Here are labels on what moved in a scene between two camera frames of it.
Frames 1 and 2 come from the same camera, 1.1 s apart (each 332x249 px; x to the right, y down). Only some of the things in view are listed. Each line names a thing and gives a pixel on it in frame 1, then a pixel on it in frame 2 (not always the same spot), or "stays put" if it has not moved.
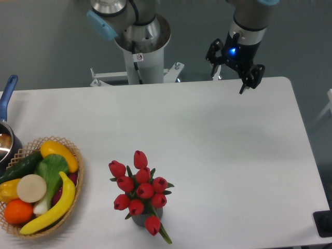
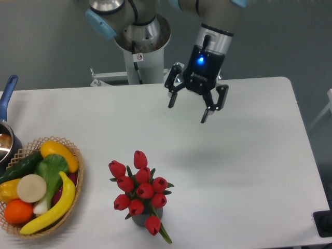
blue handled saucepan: x=11 y=144 stays put
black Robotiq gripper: x=241 y=56 → x=204 y=68
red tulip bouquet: x=142 y=192 stays put
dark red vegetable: x=73 y=178 stays put
